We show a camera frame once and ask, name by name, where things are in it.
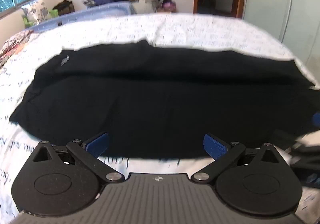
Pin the dark bag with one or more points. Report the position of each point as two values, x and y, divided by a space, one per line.
64 7

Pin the green bag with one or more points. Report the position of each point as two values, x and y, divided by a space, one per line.
53 14

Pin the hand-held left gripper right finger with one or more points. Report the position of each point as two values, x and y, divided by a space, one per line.
214 146

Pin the blue plastic storage bin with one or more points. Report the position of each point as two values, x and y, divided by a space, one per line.
82 15

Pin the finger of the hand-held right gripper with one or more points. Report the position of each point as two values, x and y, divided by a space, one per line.
316 119

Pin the black pants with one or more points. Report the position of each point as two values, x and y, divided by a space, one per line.
160 99

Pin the grey white bag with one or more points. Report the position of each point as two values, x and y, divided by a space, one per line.
145 2

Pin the patterned quilt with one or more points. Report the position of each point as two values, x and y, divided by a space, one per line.
13 44

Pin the pale sliding wardrobe door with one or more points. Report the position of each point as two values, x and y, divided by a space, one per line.
282 1

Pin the floral pillow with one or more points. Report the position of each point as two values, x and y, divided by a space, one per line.
35 11

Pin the white script-print bed blanket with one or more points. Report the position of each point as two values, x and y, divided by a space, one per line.
200 31

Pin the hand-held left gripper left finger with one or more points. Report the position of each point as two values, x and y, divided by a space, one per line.
98 142

